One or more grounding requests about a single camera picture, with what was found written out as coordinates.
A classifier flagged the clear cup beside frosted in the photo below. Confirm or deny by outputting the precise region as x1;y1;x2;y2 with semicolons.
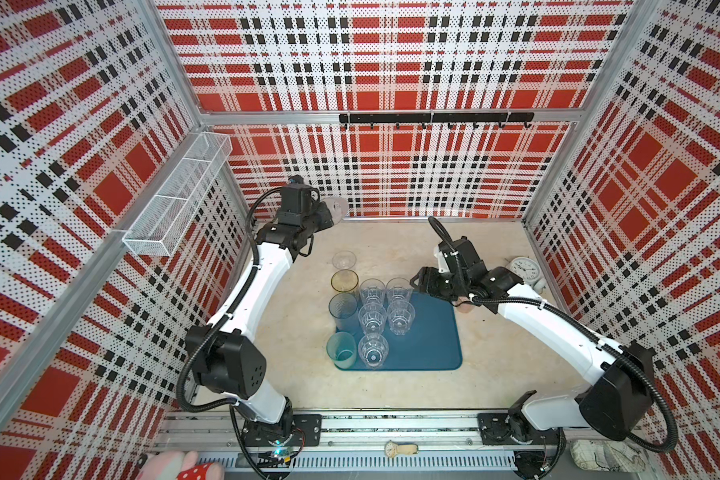
332;250;357;270

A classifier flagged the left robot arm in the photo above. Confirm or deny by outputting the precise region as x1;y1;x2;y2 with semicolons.
176;177;349;445

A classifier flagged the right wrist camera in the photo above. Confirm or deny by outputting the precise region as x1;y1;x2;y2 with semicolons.
435;236;488;282

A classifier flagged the pink transparent plastic cup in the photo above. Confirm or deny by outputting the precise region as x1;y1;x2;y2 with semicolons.
455;297;476;314

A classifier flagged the green textured plastic cup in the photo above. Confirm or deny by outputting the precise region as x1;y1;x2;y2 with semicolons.
326;332;357;370

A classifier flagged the white wire mesh basket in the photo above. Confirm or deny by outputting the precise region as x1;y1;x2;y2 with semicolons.
123;132;232;257

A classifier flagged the teal plastic tray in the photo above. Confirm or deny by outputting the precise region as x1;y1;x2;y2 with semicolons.
334;289;464;372

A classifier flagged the blue frosted plastic cup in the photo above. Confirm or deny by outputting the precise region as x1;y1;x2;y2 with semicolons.
328;292;359;332

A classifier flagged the clear faceted cup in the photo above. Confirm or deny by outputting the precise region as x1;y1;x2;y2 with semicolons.
359;278;386;305
357;301;387;335

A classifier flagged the pink plush toy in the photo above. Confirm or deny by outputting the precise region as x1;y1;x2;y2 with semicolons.
136;451;225;480

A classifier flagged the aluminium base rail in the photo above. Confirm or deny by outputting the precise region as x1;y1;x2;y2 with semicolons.
155;409;658;479

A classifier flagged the small beige wooden object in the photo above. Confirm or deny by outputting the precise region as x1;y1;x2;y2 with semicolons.
384;441;419;459

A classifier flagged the white crumpled cloth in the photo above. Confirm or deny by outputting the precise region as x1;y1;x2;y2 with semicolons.
570;440;648;473

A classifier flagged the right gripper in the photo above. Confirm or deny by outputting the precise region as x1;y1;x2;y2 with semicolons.
410;265;468;302

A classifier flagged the frosted clear plastic cup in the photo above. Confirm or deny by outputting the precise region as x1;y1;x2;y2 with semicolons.
324;196;349;225

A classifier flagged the white analog alarm clock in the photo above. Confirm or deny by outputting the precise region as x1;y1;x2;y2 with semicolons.
508;256;547;294

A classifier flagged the yellow transparent plastic cup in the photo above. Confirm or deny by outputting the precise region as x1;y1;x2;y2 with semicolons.
330;269;359;293

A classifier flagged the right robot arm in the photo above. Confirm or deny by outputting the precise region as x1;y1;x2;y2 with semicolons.
410;217;679;453

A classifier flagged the black hook rail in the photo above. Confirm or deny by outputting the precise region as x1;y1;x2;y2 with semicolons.
338;112;535;126

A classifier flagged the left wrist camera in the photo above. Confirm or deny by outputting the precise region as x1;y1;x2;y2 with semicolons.
278;175;320;214

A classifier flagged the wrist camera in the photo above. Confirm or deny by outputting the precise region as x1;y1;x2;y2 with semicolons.
278;175;320;214
435;236;488;282

